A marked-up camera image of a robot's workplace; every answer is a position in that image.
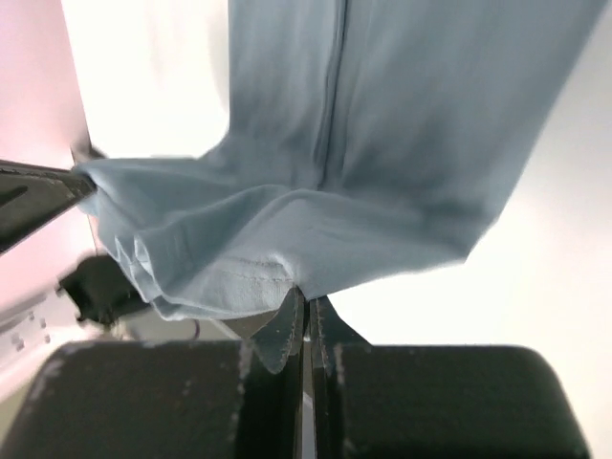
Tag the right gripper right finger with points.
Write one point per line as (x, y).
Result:
(434, 401)

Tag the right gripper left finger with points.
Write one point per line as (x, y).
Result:
(169, 399)

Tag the grey-blue t shirt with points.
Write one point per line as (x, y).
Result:
(366, 138)

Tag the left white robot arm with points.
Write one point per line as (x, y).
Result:
(95, 293)

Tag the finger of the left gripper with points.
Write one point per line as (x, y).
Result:
(34, 195)

